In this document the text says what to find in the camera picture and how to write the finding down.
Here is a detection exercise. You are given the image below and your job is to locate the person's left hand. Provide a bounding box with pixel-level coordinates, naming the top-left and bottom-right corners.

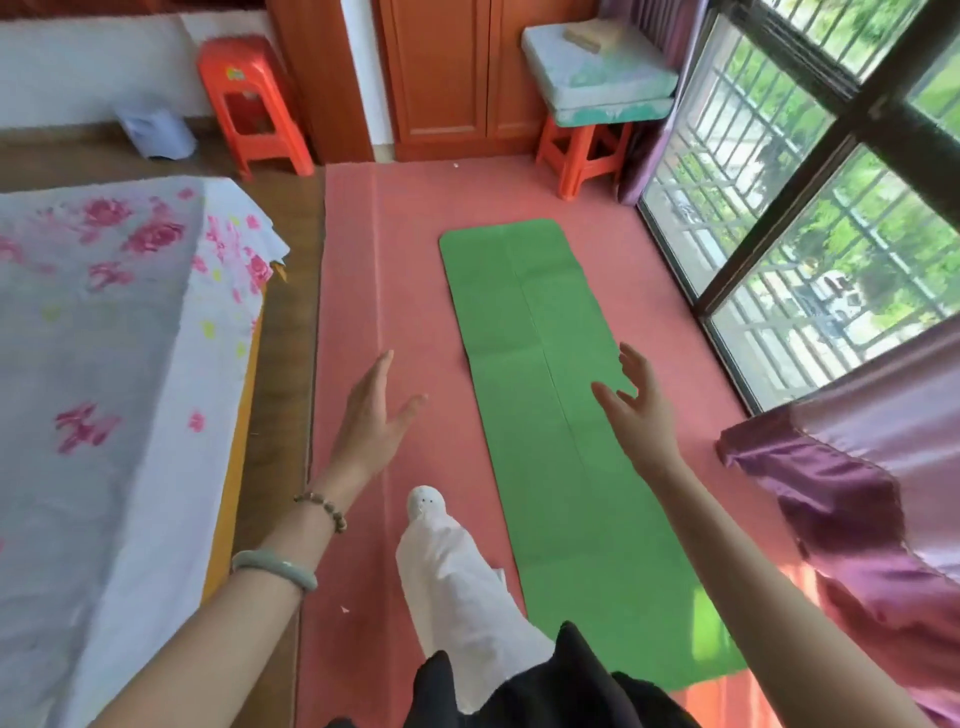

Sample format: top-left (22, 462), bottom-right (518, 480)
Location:
top-left (322, 350), bottom-right (429, 493)

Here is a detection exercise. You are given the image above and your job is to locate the person's right hand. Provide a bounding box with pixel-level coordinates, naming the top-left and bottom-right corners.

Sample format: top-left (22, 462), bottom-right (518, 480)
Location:
top-left (591, 342), bottom-right (686, 486)

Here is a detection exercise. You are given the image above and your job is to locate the person's right forearm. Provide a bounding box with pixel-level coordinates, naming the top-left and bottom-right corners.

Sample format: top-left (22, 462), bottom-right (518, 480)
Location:
top-left (637, 459), bottom-right (935, 728)

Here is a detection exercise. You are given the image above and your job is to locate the person's left forearm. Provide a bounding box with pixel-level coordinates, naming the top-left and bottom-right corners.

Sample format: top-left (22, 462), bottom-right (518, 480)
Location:
top-left (88, 471), bottom-right (370, 728)

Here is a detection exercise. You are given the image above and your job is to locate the green yoga mat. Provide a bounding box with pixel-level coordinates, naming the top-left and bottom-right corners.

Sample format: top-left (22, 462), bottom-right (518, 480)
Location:
top-left (438, 218), bottom-right (749, 693)

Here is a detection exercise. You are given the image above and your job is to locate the person's white shoe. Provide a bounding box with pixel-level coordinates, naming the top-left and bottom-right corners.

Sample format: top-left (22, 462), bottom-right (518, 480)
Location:
top-left (405, 485), bottom-right (456, 528)

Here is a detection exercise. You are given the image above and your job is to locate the pink floor mat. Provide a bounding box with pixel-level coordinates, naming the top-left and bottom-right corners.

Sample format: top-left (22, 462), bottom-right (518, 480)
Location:
top-left (294, 156), bottom-right (822, 728)

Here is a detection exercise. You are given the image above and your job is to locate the person's white trouser leg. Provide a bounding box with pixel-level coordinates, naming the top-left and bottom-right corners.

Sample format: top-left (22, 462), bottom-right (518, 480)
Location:
top-left (395, 506), bottom-right (558, 715)

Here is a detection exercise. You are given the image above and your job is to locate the pale green jade bangle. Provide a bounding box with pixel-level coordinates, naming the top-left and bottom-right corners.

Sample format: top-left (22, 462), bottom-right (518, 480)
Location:
top-left (230, 549), bottom-right (320, 594)

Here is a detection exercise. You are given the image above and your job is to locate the red plastic stool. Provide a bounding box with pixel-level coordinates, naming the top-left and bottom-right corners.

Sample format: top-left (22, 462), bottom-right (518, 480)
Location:
top-left (196, 34), bottom-right (317, 183)
top-left (534, 114), bottom-right (636, 203)

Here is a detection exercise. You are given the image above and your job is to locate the white metal window grille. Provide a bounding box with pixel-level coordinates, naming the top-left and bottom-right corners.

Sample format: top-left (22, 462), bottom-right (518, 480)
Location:
top-left (642, 0), bottom-right (960, 410)

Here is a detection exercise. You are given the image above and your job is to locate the purple satin curtain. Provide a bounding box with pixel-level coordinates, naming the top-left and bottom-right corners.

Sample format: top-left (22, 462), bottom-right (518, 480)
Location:
top-left (714, 313), bottom-right (960, 728)
top-left (598, 0), bottom-right (711, 209)

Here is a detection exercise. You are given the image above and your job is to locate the person's black top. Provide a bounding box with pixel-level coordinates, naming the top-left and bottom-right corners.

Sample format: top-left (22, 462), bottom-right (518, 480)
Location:
top-left (324, 621), bottom-right (704, 728)

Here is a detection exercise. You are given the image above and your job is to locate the white floral bed sheet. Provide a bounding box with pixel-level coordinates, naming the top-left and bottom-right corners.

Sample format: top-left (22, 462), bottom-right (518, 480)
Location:
top-left (0, 175), bottom-right (292, 728)

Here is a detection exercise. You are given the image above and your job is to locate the pale green folded cushion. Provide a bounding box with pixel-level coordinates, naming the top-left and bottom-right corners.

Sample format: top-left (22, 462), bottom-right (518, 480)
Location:
top-left (520, 18), bottom-right (681, 129)

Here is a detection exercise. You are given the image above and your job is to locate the brown wooden wardrobe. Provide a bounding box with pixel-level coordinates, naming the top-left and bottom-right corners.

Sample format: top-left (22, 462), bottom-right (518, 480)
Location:
top-left (265, 0), bottom-right (625, 165)

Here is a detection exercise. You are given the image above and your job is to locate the tan wooden block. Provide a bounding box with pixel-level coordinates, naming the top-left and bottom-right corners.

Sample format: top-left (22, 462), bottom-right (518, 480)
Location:
top-left (563, 20), bottom-right (625, 54)

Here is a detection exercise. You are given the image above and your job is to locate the white waste bin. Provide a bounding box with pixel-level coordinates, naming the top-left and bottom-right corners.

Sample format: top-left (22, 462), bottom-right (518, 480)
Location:
top-left (114, 96), bottom-right (199, 162)

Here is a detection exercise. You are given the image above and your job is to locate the brown beaded bracelet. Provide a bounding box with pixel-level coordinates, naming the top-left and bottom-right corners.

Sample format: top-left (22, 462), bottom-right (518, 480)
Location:
top-left (293, 490), bottom-right (349, 534)

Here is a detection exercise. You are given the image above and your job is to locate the yellow wooden bed frame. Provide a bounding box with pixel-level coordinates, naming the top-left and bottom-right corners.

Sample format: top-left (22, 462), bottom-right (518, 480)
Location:
top-left (199, 258), bottom-right (291, 605)

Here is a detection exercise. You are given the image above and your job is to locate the dark window frame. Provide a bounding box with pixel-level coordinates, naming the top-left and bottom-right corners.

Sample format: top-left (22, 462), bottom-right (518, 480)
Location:
top-left (636, 0), bottom-right (960, 416)

